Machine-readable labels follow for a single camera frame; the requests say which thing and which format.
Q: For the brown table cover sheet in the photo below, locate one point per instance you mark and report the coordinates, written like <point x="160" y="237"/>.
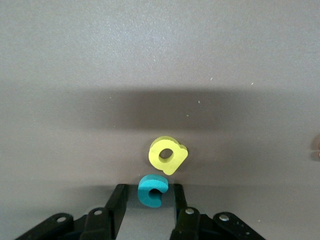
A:
<point x="75" y="50"/>

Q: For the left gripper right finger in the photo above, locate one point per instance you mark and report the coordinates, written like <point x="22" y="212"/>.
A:
<point x="179" y="200"/>

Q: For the yellow letter a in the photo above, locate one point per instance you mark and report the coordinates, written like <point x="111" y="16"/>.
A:
<point x="178" y="160"/>

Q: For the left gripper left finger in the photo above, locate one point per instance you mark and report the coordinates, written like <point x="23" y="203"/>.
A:
<point x="121" y="200"/>

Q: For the teal letter c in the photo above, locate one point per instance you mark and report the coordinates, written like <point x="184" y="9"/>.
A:
<point x="143" y="190"/>

